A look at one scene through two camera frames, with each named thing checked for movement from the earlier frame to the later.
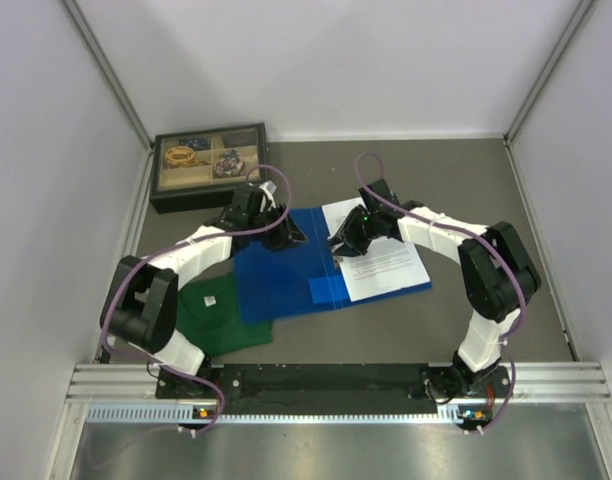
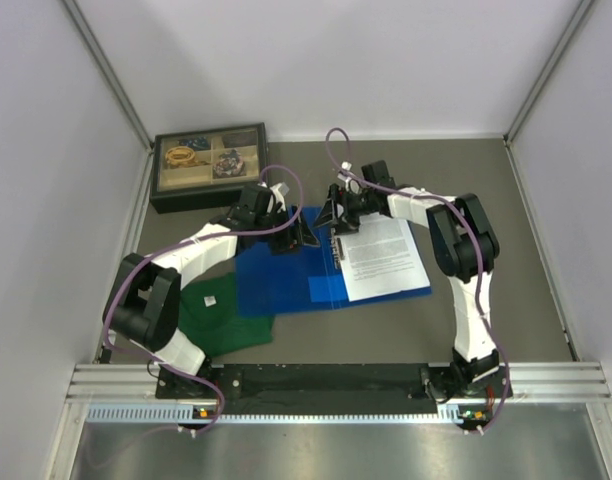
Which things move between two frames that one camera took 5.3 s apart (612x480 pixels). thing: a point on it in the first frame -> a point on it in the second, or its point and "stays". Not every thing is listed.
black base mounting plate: (323, 390) stays
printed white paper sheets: (389, 265) stays
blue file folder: (299, 279) stays
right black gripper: (353, 245) -> (351, 224)
